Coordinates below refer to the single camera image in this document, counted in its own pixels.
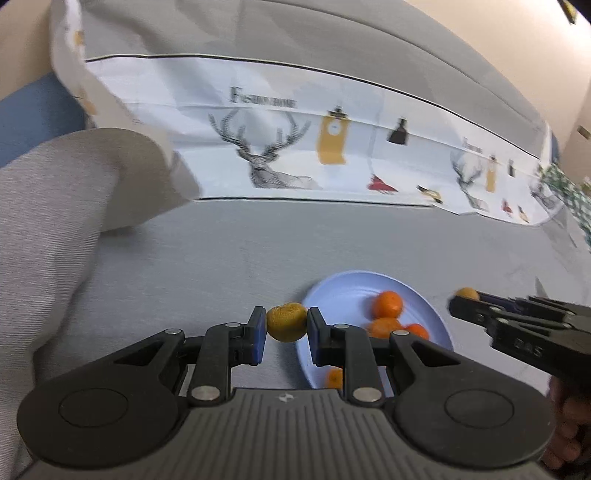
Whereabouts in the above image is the blue bedding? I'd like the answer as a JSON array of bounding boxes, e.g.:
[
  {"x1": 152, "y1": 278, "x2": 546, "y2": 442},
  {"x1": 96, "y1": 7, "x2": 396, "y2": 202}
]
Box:
[{"x1": 0, "y1": 74, "x2": 88, "y2": 167}]

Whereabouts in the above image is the green checked cloth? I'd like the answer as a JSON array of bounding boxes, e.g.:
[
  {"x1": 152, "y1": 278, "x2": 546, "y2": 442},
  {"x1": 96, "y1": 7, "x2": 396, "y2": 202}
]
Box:
[{"x1": 538, "y1": 164, "x2": 591, "y2": 252}]

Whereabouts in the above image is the large orange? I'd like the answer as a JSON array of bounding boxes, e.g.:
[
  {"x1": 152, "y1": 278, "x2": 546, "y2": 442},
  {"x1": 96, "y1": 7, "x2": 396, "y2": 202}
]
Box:
[{"x1": 367, "y1": 318, "x2": 404, "y2": 340}]

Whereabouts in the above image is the person's right hand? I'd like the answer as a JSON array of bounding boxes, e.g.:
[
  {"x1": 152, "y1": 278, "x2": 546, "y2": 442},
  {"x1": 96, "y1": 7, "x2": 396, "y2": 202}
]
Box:
[{"x1": 542, "y1": 377, "x2": 591, "y2": 472}]

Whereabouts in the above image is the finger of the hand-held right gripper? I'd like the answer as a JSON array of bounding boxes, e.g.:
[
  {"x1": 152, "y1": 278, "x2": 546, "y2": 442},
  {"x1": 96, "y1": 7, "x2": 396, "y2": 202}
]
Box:
[
  {"x1": 449, "y1": 298, "x2": 573, "y2": 333},
  {"x1": 478, "y1": 292, "x2": 591, "y2": 319}
]

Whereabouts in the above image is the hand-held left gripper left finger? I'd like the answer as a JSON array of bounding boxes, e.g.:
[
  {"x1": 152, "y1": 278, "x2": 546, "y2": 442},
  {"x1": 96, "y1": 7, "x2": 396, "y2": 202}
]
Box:
[{"x1": 113, "y1": 305, "x2": 269, "y2": 407}]

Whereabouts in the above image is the grey ribbed pillow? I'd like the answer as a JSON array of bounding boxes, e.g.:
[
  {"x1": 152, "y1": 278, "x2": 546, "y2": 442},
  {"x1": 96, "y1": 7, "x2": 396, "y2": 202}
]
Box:
[{"x1": 0, "y1": 128, "x2": 200, "y2": 480}]

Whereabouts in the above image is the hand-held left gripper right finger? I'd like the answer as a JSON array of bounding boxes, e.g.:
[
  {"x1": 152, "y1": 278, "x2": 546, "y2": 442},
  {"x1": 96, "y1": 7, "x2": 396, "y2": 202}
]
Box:
[{"x1": 307, "y1": 307, "x2": 455, "y2": 407}]

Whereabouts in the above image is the light blue plate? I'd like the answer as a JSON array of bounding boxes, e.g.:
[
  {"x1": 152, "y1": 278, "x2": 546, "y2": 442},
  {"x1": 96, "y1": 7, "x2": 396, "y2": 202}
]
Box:
[{"x1": 295, "y1": 271, "x2": 452, "y2": 391}]

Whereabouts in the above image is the white deer print cloth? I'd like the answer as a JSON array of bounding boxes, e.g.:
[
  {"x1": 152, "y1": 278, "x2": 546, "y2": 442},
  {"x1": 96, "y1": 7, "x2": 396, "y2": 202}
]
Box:
[{"x1": 48, "y1": 0, "x2": 566, "y2": 227}]

